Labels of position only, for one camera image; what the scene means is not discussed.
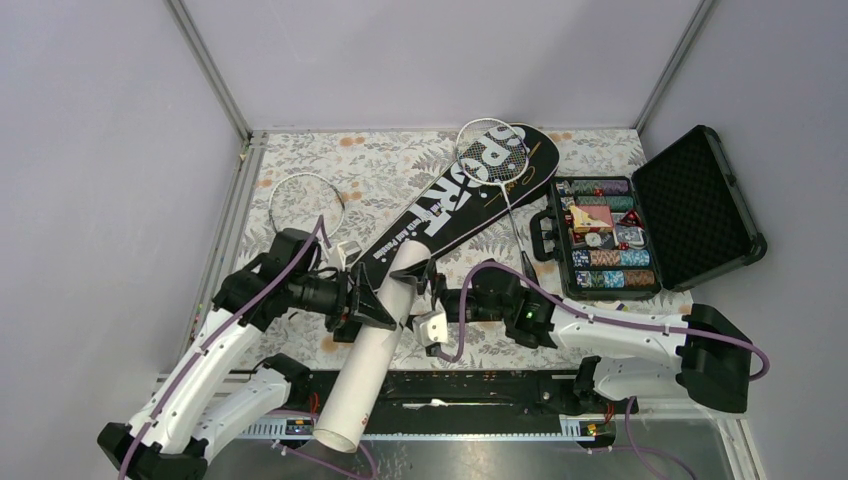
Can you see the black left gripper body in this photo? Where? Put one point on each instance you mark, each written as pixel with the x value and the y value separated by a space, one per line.
pixel 332 297

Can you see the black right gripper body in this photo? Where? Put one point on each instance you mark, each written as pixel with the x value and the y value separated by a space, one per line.
pixel 449 297

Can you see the white shuttlecock tube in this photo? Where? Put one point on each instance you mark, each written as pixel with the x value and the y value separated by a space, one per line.
pixel 349 407

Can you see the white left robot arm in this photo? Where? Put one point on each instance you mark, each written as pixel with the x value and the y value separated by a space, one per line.
pixel 180 430

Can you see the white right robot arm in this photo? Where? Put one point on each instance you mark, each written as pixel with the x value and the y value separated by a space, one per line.
pixel 700 354

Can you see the floral table mat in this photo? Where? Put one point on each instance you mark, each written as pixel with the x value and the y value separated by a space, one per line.
pixel 378 174

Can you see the red playing card box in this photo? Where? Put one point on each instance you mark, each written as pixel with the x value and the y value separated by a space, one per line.
pixel 591 218

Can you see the white racket on bag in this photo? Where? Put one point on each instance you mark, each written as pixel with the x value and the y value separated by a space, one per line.
pixel 515 158

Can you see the black racket cover bag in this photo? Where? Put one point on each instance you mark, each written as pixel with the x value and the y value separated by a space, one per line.
pixel 453 209

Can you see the black poker chip case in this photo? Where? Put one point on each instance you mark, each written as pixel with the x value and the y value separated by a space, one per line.
pixel 680 220

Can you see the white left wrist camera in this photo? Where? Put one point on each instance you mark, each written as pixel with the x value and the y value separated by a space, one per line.
pixel 343 255

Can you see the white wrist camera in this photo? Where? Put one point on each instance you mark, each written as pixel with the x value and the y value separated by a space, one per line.
pixel 430 328
pixel 343 255

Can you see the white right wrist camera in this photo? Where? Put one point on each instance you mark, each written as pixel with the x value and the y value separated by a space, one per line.
pixel 430 328

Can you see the white racket black handle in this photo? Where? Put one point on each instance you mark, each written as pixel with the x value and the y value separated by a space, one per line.
pixel 305 199

